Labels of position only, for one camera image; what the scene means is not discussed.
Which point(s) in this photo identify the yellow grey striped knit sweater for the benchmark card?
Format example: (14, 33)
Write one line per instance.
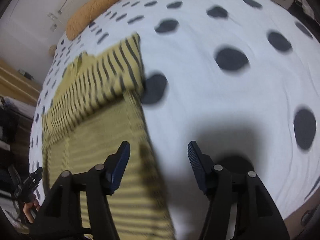
(97, 106)

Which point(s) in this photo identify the brown round plush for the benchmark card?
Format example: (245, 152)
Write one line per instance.
(52, 50)

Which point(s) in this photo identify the person's left hand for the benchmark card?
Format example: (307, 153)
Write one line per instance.
(30, 209)

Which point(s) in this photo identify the yellow curtain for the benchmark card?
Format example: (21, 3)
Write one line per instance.
(16, 86)

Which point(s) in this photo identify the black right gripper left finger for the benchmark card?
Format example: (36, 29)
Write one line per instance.
(76, 205)

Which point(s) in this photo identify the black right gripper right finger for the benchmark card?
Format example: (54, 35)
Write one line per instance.
(233, 180)

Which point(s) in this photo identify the white black-dotted bed cover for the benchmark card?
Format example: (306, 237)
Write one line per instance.
(239, 75)

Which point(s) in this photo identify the orange fuzzy bolster pillow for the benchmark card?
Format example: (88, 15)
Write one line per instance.
(86, 14)

